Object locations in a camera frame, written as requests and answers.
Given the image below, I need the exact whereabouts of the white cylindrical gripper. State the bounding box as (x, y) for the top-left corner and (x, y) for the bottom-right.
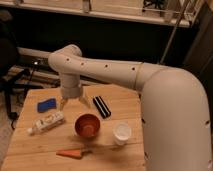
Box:
(59, 84), (90, 110)

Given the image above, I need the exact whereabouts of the white plastic bottle with label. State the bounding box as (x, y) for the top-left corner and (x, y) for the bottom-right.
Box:
(27, 111), (65, 135)

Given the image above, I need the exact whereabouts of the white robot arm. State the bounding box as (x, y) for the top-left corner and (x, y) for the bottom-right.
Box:
(48, 44), (213, 171)

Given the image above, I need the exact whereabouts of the metal pole stand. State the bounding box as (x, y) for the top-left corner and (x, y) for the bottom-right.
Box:
(159, 0), (191, 65)

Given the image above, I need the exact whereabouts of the orange-brown bowl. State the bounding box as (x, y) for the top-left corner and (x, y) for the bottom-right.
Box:
(75, 114), (100, 138)

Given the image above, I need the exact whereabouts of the blue sponge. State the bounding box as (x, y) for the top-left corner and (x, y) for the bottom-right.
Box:
(37, 98), (56, 113)

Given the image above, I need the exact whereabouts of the orange toy carrot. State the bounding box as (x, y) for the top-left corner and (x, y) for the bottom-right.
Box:
(56, 149), (88, 159)

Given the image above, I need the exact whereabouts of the white plastic cup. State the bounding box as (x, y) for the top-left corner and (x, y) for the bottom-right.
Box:
(113, 123), (132, 146)

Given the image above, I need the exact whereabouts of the black office chair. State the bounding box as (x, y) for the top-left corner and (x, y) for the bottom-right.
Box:
(0, 10), (34, 129)

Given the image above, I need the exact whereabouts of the dark cabinet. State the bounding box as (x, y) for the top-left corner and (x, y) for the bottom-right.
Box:
(183, 2), (213, 99)

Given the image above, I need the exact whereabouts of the black cable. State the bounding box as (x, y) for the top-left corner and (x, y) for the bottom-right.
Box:
(23, 63), (39, 101)

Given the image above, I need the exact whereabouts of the white baseboard rail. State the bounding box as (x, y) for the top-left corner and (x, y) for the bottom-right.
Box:
(18, 47), (51, 59)

